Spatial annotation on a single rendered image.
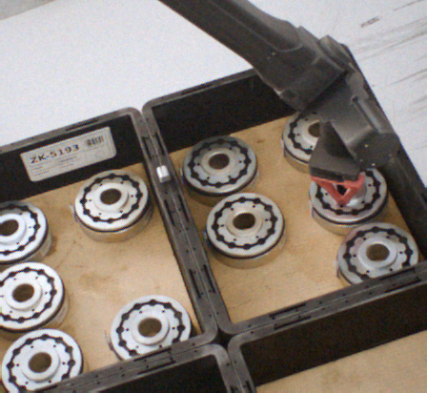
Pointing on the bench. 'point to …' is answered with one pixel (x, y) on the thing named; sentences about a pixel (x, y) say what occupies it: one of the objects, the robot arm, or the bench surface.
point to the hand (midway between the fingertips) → (347, 185)
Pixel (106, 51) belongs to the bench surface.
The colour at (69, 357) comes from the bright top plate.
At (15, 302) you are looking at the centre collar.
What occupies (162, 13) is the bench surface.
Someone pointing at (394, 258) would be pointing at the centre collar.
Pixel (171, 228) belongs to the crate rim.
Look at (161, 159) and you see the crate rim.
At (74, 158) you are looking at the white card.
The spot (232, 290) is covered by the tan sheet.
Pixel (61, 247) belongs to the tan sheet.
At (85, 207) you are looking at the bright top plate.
